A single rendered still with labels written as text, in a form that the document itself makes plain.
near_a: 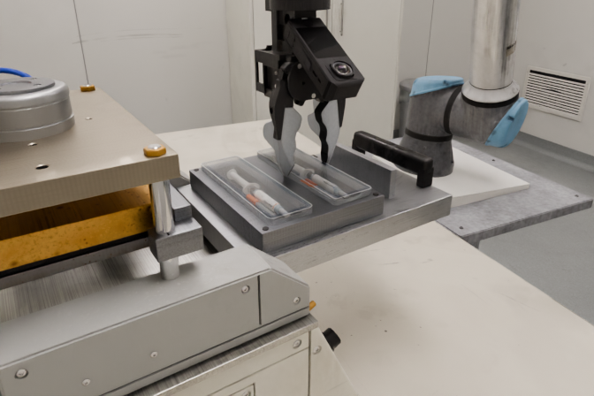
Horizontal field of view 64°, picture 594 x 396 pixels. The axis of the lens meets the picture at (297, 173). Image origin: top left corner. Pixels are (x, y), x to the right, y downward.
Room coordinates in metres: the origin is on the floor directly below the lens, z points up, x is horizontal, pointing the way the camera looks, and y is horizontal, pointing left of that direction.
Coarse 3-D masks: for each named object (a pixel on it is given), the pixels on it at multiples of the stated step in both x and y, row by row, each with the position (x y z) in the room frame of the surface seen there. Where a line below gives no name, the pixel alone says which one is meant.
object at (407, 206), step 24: (336, 144) 0.64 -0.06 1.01; (360, 168) 0.59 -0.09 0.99; (384, 168) 0.55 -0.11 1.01; (192, 192) 0.56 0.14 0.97; (384, 192) 0.55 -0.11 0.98; (408, 192) 0.56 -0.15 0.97; (432, 192) 0.56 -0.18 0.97; (192, 216) 0.53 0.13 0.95; (216, 216) 0.49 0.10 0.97; (384, 216) 0.49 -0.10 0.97; (408, 216) 0.51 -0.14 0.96; (432, 216) 0.53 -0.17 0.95; (216, 240) 0.47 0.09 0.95; (240, 240) 0.44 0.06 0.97; (312, 240) 0.44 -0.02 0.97; (336, 240) 0.45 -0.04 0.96; (360, 240) 0.47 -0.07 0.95; (288, 264) 0.42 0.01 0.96; (312, 264) 0.43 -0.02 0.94
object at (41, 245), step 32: (128, 192) 0.37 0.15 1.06; (0, 224) 0.32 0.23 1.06; (32, 224) 0.32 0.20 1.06; (64, 224) 0.32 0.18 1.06; (96, 224) 0.33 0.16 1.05; (128, 224) 0.34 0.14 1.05; (0, 256) 0.29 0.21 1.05; (32, 256) 0.30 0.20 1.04; (64, 256) 0.31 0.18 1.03; (96, 256) 0.32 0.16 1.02; (0, 288) 0.29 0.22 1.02
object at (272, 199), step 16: (224, 160) 0.59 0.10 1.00; (240, 160) 0.59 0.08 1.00; (224, 176) 0.53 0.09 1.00; (240, 176) 0.53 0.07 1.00; (256, 176) 0.53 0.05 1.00; (240, 192) 0.49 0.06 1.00; (256, 192) 0.49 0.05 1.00; (272, 192) 0.49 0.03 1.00; (288, 192) 0.49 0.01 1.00; (256, 208) 0.45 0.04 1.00; (272, 208) 0.45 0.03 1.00; (288, 208) 0.45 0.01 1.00; (304, 208) 0.45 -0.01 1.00
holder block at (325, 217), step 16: (256, 160) 0.61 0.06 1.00; (192, 176) 0.57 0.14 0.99; (208, 176) 0.56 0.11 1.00; (272, 176) 0.56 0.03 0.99; (208, 192) 0.52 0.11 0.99; (224, 192) 0.51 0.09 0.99; (304, 192) 0.51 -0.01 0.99; (224, 208) 0.49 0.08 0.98; (240, 208) 0.47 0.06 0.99; (320, 208) 0.47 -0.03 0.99; (336, 208) 0.47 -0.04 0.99; (352, 208) 0.47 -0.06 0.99; (368, 208) 0.49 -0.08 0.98; (240, 224) 0.45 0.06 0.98; (256, 224) 0.43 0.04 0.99; (288, 224) 0.43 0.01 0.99; (304, 224) 0.44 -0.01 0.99; (320, 224) 0.45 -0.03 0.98; (336, 224) 0.46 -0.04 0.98; (352, 224) 0.47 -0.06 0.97; (256, 240) 0.42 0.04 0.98; (272, 240) 0.42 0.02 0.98; (288, 240) 0.43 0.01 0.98
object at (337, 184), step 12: (300, 156) 0.60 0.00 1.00; (312, 156) 0.60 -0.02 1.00; (300, 168) 0.56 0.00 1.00; (312, 168) 0.56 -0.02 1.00; (324, 168) 0.56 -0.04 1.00; (312, 180) 0.52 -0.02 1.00; (324, 180) 0.52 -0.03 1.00; (336, 180) 0.52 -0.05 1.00; (348, 180) 0.52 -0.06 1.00; (324, 192) 0.49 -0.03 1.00; (336, 192) 0.49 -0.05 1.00; (348, 192) 0.49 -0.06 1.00
